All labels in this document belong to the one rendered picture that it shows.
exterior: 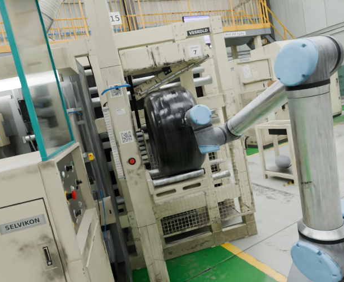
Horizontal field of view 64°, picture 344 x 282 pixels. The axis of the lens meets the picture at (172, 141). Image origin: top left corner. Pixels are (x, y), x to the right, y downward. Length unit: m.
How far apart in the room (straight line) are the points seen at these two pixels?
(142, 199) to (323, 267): 1.16
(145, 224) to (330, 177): 1.27
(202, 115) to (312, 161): 0.52
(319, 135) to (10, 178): 0.97
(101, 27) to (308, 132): 1.34
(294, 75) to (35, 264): 1.03
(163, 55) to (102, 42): 0.48
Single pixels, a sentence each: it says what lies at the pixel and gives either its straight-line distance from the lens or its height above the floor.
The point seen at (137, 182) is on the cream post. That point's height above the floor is 0.92.
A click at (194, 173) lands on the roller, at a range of 1.76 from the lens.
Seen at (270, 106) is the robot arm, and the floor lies 1.28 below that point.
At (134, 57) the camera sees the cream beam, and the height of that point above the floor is 1.73.
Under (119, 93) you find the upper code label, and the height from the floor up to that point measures 1.49.
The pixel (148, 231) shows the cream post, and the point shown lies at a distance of 1.91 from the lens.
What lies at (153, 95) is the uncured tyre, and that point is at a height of 1.43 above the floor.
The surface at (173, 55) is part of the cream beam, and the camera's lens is 2.07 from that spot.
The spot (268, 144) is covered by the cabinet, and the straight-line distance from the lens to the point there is 6.21.
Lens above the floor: 1.38
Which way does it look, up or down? 8 degrees down
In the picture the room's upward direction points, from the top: 12 degrees counter-clockwise
